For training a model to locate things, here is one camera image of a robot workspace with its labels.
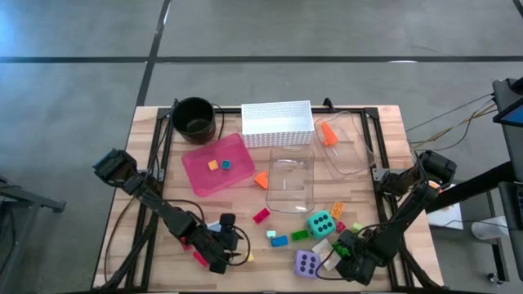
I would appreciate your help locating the purple foam die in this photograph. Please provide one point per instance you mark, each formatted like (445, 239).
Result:
(307, 264)

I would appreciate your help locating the white paper sheet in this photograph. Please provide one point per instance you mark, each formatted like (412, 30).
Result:
(447, 214)

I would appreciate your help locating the grey equipment cart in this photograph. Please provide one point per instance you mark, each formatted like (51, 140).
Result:
(510, 163)

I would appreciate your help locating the pink translucent plastic tray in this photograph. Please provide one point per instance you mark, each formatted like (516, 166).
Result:
(237, 171)

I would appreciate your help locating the playing card box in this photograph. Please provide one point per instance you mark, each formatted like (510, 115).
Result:
(213, 226)

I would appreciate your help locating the green toy brick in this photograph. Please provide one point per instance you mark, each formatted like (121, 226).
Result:
(339, 249)
(300, 235)

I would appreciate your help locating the teal foam die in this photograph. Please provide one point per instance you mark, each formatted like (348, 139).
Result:
(320, 224)

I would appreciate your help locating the clear card packet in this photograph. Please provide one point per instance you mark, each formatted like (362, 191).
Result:
(324, 253)

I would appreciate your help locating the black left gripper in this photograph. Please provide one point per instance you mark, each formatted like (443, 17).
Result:
(216, 249)

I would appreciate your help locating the orange toy piece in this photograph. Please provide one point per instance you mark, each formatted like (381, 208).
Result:
(329, 134)

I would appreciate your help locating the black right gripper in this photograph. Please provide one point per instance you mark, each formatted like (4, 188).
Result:
(357, 263)

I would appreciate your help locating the laptop with blue screen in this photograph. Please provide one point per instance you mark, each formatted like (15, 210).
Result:
(512, 116)

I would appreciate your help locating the red toy brick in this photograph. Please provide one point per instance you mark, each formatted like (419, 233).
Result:
(261, 215)
(201, 259)

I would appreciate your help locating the small dark red brick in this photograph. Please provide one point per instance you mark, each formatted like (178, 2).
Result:
(341, 227)

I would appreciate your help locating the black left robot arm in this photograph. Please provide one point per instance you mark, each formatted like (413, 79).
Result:
(163, 208)

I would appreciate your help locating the pale mint toy brick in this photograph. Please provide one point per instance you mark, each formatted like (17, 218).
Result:
(271, 234)

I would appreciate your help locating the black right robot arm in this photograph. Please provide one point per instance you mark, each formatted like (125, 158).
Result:
(408, 204)

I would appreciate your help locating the black bucket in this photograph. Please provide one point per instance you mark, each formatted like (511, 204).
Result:
(194, 120)

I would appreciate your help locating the person's foot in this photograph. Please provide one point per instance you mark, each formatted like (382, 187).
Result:
(488, 228)

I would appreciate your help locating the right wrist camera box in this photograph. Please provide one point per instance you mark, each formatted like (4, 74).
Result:
(348, 237)

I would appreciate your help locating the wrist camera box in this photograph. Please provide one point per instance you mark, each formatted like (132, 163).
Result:
(348, 237)
(228, 220)

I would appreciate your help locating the black floor stand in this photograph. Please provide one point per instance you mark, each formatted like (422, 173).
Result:
(24, 200)

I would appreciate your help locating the black aluminium table frame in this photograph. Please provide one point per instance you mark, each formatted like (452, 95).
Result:
(367, 134)

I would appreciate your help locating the small teal toy brick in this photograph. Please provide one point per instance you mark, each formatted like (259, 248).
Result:
(226, 164)

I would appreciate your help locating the small orange toy brick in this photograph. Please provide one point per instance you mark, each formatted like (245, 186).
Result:
(213, 165)

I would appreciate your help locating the white perforated panel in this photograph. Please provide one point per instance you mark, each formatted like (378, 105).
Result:
(278, 122)

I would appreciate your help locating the blue toy brick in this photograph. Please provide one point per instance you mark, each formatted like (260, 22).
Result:
(280, 241)

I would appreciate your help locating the clear plastic bin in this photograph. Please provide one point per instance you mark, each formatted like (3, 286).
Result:
(351, 155)
(290, 179)

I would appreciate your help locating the small light green brick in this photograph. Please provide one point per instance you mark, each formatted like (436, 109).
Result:
(357, 227)

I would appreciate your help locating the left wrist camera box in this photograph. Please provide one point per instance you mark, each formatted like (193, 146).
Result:
(228, 220)

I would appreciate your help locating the yellow toy brick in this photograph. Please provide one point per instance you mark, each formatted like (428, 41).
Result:
(250, 257)

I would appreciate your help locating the flat orange toy brick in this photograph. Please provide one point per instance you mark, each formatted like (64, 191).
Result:
(337, 210)

